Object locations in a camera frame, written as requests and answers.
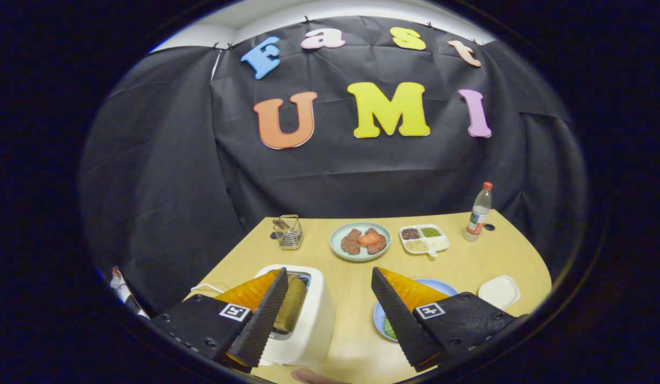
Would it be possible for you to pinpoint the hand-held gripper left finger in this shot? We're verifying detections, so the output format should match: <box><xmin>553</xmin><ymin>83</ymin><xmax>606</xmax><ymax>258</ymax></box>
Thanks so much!
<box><xmin>150</xmin><ymin>267</ymin><xmax>289</xmax><ymax>374</ymax></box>

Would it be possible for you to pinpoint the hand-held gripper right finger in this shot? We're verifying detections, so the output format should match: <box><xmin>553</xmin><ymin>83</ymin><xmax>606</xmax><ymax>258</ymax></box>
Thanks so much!
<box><xmin>371</xmin><ymin>267</ymin><xmax>517</xmax><ymax>373</ymax></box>

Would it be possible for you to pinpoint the round toasted bread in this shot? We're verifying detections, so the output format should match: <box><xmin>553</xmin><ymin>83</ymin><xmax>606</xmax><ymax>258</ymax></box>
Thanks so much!
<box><xmin>274</xmin><ymin>274</ymin><xmax>308</xmax><ymax>333</ymax></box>

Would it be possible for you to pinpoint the blue plate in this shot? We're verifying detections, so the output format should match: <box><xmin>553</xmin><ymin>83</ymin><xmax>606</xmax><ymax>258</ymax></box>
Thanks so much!
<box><xmin>373</xmin><ymin>278</ymin><xmax>460</xmax><ymax>342</ymax></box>

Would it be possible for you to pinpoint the white toaster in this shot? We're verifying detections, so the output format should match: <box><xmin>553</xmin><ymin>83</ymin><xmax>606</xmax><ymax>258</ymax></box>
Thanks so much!
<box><xmin>254</xmin><ymin>264</ymin><xmax>336</xmax><ymax>367</ymax></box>

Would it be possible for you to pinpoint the brown meat patty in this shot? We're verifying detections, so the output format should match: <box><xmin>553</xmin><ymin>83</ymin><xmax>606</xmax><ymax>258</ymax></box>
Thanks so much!
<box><xmin>341</xmin><ymin>228</ymin><xmax>363</xmax><ymax>255</ymax></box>
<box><xmin>365</xmin><ymin>228</ymin><xmax>388</xmax><ymax>255</ymax></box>

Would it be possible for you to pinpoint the white divided seasoning tray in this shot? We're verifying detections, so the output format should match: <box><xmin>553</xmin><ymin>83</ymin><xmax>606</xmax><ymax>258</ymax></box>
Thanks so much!
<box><xmin>399</xmin><ymin>223</ymin><xmax>450</xmax><ymax>258</ymax></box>

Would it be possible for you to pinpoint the pale green plate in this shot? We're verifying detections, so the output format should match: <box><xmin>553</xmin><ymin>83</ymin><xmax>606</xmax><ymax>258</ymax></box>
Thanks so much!
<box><xmin>329</xmin><ymin>222</ymin><xmax>391</xmax><ymax>262</ymax></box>

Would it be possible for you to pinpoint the white square plate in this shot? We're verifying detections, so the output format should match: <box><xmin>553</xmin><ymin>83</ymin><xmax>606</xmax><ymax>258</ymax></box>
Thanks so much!
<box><xmin>478</xmin><ymin>275</ymin><xmax>521</xmax><ymax>310</ymax></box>

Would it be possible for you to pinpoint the clear bottle with red cap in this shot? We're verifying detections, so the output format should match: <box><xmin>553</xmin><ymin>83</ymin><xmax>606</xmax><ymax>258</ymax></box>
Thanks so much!
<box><xmin>463</xmin><ymin>182</ymin><xmax>493</xmax><ymax>242</ymax></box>

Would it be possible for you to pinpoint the white and red object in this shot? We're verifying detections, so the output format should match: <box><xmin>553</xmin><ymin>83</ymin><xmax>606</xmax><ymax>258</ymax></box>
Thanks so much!
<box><xmin>109</xmin><ymin>266</ymin><xmax>149</xmax><ymax>319</ymax></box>

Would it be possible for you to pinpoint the black backdrop cloth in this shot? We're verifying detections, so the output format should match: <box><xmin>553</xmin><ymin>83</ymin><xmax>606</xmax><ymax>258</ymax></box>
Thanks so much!
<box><xmin>78</xmin><ymin>15</ymin><xmax>586</xmax><ymax>315</ymax></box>

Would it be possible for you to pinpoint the white toaster cable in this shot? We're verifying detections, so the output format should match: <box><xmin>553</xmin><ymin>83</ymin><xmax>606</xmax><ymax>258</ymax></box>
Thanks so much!
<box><xmin>189</xmin><ymin>283</ymin><xmax>227</xmax><ymax>297</ymax></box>

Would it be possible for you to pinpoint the wire utensil holder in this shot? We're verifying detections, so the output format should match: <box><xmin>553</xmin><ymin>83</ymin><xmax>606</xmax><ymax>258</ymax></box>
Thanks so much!
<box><xmin>271</xmin><ymin>214</ymin><xmax>304</xmax><ymax>250</ymax></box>

